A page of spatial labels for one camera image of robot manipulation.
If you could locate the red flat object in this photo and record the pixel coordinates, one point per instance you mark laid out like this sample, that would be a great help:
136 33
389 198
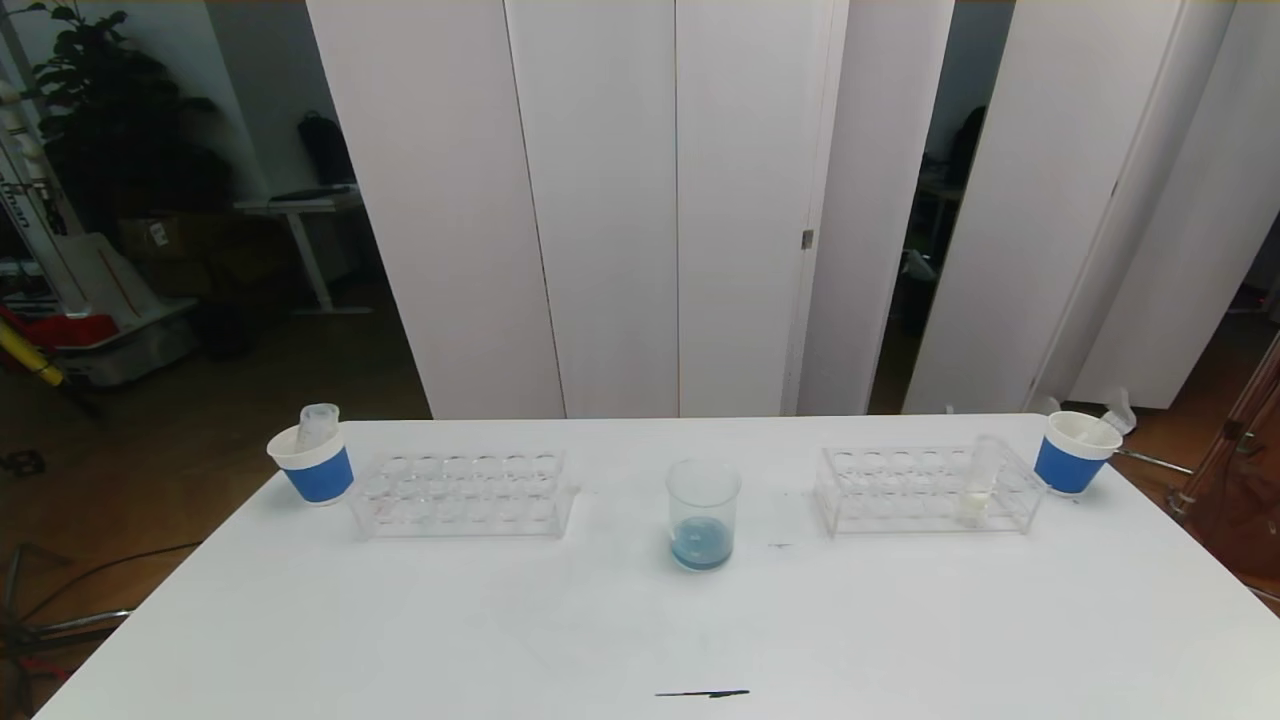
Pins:
75 328

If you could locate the black backpack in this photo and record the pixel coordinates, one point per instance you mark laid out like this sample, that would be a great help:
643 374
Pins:
325 150

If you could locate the clear plastic beaker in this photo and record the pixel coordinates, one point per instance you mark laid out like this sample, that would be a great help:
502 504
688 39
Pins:
702 550

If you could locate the blue white paper cup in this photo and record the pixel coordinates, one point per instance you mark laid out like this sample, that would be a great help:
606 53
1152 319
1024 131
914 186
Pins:
318 478
1066 468

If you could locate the clear acrylic tube rack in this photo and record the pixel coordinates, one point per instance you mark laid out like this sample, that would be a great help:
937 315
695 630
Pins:
470 500
900 500

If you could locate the dark bin with white bag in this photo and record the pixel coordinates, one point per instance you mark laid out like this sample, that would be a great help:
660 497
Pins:
915 300

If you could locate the yellow tube object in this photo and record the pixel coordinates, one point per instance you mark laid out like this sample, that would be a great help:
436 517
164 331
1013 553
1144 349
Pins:
25 358

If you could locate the white machine with base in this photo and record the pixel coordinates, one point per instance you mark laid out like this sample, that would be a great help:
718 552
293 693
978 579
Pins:
110 290

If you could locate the pale yellow pigment test tube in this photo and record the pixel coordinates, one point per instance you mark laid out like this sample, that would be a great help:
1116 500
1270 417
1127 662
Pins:
972 505

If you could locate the pink red pigment test tube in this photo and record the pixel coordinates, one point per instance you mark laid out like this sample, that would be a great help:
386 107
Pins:
1118 412

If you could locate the orange red pigment test tube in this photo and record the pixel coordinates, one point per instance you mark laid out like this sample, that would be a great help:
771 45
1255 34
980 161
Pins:
322 413

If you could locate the metal tripod legs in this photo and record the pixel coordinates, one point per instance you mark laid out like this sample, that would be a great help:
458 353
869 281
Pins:
60 625

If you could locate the dark green potted plant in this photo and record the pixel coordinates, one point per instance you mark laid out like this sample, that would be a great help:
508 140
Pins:
110 110

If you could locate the small black floor device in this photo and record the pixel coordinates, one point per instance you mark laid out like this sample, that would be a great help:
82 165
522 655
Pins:
25 462

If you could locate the brown cardboard box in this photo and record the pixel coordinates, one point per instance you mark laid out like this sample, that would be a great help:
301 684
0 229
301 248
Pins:
180 235

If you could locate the blue pigment test tube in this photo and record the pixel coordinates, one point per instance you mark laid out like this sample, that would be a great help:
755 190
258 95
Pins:
308 438

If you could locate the white standing desk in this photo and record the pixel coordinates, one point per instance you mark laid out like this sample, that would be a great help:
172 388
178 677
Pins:
300 203

